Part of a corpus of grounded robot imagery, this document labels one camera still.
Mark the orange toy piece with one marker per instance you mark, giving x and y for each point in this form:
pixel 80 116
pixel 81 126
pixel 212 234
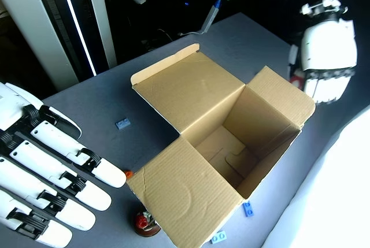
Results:
pixel 128 174

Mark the white LED light strip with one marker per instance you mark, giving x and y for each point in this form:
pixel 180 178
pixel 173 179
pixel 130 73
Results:
pixel 76 25

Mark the grey table cloth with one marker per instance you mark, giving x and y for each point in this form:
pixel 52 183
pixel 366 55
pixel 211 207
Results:
pixel 101 109

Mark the white cabinet frame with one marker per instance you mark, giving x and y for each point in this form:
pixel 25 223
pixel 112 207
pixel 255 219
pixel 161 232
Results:
pixel 29 14

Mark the cardboard box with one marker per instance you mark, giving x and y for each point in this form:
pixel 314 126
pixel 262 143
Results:
pixel 188 92

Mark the grey-blue toy brick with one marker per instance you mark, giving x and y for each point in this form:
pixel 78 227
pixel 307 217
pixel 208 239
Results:
pixel 122 124

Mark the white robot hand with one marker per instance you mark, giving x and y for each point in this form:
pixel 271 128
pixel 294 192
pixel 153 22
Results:
pixel 43 158
pixel 329 45

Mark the white cloth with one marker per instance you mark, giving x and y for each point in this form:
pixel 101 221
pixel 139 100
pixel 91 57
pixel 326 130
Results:
pixel 332 187

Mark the light blue toy brick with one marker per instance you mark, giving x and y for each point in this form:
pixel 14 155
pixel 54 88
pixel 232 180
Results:
pixel 218 237

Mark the brown toy with red top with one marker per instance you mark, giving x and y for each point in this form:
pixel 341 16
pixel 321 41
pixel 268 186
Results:
pixel 143 222

